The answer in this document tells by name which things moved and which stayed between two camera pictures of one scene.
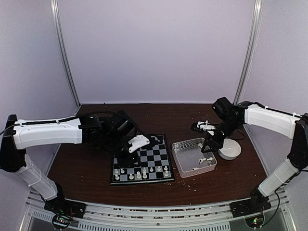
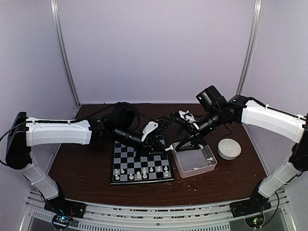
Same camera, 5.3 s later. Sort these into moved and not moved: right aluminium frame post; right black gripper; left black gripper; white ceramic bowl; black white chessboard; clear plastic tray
Moved: left black gripper; right black gripper
Not moved: right aluminium frame post; white ceramic bowl; black white chessboard; clear plastic tray
